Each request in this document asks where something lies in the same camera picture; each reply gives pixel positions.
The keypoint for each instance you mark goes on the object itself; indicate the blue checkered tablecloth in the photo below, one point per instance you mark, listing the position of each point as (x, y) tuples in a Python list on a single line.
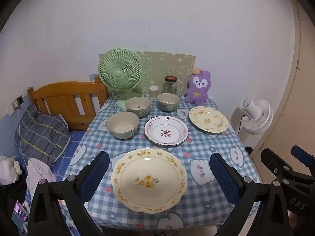
[(196, 147)]

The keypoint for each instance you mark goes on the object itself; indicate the crumpled white cloth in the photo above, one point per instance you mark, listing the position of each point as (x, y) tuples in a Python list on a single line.
[(8, 169)]

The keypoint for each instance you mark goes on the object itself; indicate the cream floral ceramic bowl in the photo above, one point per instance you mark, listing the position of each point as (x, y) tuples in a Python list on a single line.
[(122, 126), (168, 100), (137, 105)]

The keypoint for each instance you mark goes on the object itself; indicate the blue bed sheet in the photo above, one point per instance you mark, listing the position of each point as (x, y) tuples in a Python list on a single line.
[(71, 140)]

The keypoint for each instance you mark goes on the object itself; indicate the wooden bed headboard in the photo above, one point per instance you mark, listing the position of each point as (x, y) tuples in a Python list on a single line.
[(56, 91)]

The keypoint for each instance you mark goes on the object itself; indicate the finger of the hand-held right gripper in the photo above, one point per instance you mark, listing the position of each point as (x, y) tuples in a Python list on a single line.
[(302, 156), (272, 162)]

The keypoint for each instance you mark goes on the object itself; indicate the clear cotton swab container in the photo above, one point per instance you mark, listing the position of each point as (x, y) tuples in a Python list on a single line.
[(154, 92)]

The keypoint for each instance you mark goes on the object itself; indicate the beige wooden door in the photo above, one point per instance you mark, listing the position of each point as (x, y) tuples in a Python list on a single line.
[(302, 91)]

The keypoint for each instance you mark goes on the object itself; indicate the grey plaid pillow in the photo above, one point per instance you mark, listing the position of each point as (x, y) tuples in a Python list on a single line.
[(41, 135)]

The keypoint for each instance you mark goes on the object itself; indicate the wall socket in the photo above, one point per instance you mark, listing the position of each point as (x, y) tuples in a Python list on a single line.
[(18, 101)]

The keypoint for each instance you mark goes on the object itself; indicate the green patterned board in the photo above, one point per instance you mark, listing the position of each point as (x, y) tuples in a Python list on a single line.
[(167, 64)]

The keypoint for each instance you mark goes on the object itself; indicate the pink rimmed white plate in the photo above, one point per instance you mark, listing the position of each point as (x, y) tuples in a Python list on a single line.
[(167, 130)]

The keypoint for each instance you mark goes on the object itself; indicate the purple plush toy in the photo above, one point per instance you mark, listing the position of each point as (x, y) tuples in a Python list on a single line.
[(196, 93)]

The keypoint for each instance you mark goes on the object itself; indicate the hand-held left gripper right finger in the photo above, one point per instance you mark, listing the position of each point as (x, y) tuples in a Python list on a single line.
[(225, 177)]

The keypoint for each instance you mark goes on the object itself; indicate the green desk fan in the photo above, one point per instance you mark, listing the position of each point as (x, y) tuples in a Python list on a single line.
[(118, 73)]

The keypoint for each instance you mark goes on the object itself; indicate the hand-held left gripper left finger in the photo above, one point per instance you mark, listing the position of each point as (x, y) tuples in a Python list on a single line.
[(96, 174)]

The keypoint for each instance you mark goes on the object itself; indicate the dark clothing pile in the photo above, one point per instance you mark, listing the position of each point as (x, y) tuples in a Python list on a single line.
[(12, 191)]

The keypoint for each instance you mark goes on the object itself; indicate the white standing fan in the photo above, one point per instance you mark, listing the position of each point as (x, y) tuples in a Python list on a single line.
[(258, 118)]

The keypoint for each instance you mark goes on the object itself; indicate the smartphone with lit screen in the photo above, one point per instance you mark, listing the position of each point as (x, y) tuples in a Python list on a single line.
[(19, 213)]

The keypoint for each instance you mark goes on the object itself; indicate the glass jar with dark lid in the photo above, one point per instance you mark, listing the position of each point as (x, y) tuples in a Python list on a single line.
[(169, 87)]

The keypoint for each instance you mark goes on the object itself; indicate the yellow floral ceramic plate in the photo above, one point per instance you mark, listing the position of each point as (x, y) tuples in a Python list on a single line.
[(147, 177), (208, 119)]

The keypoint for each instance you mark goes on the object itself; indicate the white garment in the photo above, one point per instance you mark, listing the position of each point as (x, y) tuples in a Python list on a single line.
[(37, 172)]

